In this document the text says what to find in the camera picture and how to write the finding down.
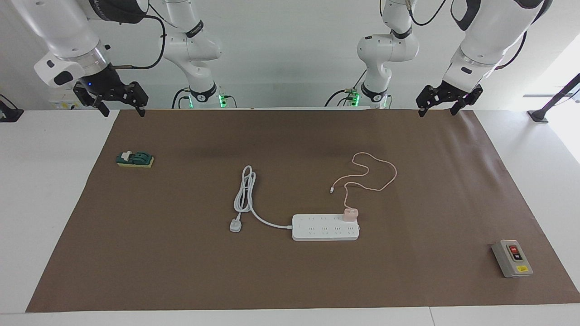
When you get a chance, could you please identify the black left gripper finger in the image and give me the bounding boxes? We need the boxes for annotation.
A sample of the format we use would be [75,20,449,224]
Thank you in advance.
[416,85,430,118]
[450,84,483,116]

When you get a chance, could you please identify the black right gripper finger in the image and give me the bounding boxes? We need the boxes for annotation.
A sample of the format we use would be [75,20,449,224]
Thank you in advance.
[91,97,110,118]
[134,81,150,117]

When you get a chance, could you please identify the pink charging cable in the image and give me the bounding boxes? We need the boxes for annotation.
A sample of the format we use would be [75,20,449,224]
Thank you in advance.
[330,152,398,211]

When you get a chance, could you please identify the white power strip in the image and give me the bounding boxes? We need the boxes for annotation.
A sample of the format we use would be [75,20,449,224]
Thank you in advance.
[291,214,361,241]

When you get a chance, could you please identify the black angled stand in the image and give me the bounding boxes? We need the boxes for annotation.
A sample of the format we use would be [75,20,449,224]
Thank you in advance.
[527,73,580,123]

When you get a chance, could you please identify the black desk clamp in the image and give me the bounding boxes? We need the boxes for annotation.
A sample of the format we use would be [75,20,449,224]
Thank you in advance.
[0,94,24,123]

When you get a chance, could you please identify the brown table mat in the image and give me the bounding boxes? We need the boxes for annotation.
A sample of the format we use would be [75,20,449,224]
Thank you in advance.
[26,109,580,313]

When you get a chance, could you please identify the black base cable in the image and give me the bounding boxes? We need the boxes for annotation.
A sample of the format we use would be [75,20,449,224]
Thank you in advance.
[171,87,193,109]
[324,68,368,108]

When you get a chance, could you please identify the green knife switch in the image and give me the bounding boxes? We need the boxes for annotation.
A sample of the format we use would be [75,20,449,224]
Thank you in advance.
[116,151,155,168]

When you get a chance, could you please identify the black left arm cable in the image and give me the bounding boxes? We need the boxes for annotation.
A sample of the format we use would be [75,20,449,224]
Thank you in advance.
[406,0,528,71]

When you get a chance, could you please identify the white power cord with plug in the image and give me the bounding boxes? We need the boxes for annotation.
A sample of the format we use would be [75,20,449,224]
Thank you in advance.
[229,165,294,233]

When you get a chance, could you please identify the grey on-off switch box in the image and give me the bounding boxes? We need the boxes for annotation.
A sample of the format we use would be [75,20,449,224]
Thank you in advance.
[492,240,534,278]

